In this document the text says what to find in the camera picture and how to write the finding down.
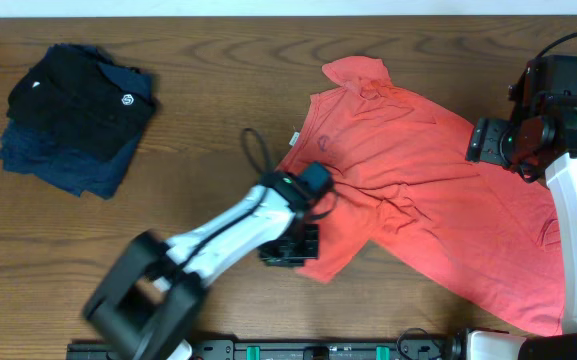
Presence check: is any red t-shirt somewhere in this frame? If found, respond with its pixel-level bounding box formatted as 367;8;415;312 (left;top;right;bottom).
280;56;565;336

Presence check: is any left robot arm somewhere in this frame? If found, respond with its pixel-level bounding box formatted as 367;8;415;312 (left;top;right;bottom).
82;163;333;360

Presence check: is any navy blue folded shirt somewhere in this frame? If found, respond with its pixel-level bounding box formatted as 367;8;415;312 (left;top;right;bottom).
0;43;155;201

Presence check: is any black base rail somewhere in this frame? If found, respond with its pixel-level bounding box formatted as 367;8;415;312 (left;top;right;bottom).
65;338;452;360

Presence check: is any black folded shirt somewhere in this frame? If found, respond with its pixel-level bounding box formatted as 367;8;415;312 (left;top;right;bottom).
7;44;155;161

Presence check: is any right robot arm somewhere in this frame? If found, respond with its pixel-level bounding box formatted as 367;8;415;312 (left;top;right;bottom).
444;107;577;360

